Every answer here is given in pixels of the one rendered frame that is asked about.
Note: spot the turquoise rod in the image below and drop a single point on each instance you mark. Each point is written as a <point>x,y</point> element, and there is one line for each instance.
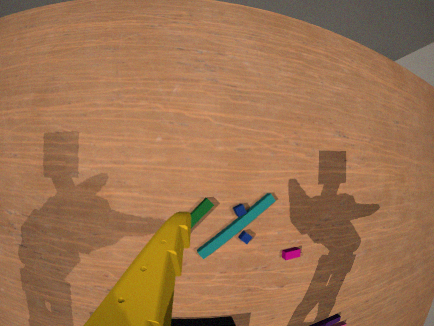
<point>237,225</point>

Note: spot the magenta rectangular block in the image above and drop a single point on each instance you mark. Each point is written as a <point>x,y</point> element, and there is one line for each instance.
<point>290,253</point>

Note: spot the green rod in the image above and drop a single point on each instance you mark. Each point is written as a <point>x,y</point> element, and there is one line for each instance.
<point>200,211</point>

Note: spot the pink rod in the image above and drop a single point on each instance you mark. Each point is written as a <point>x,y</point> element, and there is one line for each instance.
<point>340,324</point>

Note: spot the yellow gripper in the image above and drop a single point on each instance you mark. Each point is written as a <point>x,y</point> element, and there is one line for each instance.
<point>143,296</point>

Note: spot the dark purple rod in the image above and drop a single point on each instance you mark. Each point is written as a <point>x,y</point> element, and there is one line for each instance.
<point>328,321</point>

